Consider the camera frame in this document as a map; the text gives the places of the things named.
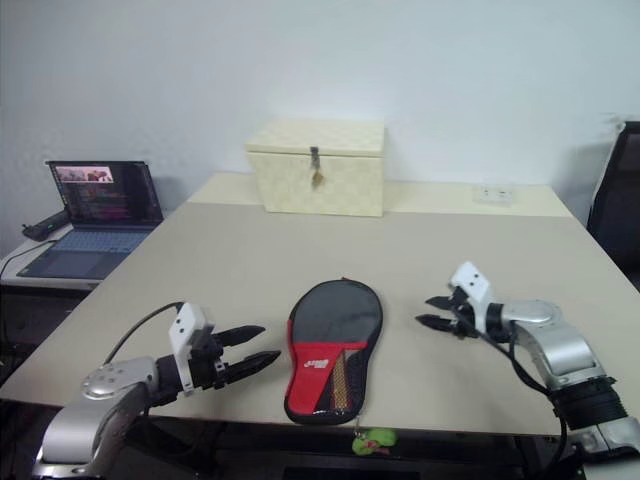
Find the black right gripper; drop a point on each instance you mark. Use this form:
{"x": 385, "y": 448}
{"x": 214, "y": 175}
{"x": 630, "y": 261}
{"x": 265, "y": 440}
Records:
{"x": 462, "y": 317}

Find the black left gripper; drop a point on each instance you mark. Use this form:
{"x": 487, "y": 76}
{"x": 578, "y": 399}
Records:
{"x": 207, "y": 367}

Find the black red paddle case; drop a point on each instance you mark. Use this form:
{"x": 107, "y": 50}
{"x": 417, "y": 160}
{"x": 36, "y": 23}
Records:
{"x": 312, "y": 370}

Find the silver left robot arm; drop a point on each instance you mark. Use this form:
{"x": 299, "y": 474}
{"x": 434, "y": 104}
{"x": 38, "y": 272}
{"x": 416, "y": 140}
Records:
{"x": 75, "y": 425}

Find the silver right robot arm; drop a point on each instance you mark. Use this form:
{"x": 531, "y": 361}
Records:
{"x": 565, "y": 345}

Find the clear plastic container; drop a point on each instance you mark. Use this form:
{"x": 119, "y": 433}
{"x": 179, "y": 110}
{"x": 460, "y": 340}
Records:
{"x": 494, "y": 195}

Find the cream woven storage box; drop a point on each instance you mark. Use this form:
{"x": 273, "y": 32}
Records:
{"x": 320, "y": 170}

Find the open grey laptop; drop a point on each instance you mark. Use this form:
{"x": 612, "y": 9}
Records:
{"x": 100, "y": 230}

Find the black mesh office chair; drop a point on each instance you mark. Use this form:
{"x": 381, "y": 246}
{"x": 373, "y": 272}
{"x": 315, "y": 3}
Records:
{"x": 617, "y": 200}

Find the white side table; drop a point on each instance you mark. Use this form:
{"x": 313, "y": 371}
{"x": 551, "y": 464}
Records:
{"x": 30, "y": 282}

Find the black handheld device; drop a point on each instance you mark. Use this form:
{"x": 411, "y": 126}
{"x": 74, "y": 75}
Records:
{"x": 47, "y": 224}

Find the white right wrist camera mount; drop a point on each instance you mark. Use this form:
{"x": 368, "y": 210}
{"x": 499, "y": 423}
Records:
{"x": 475, "y": 285}

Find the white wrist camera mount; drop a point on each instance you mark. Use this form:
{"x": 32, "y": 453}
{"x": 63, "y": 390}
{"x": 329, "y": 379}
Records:
{"x": 185, "y": 330}
{"x": 475, "y": 285}

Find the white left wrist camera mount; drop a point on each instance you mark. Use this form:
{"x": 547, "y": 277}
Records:
{"x": 185, "y": 330}

